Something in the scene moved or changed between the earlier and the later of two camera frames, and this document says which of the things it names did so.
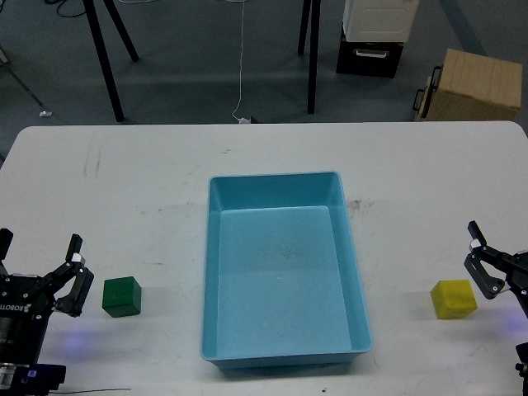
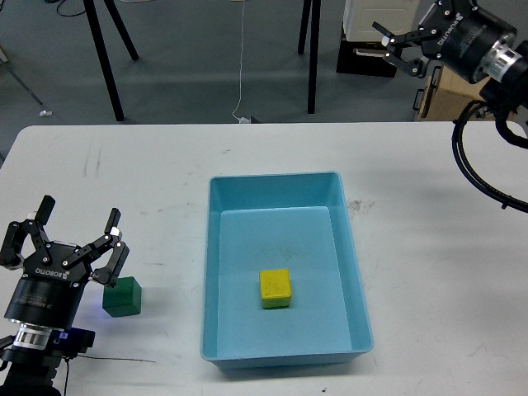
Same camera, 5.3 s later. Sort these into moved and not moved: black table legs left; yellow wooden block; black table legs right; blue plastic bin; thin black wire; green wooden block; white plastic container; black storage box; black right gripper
Moved: yellow wooden block; black right gripper; thin black wire
Not moved: black table legs right; black table legs left; blue plastic bin; green wooden block; black storage box; white plastic container
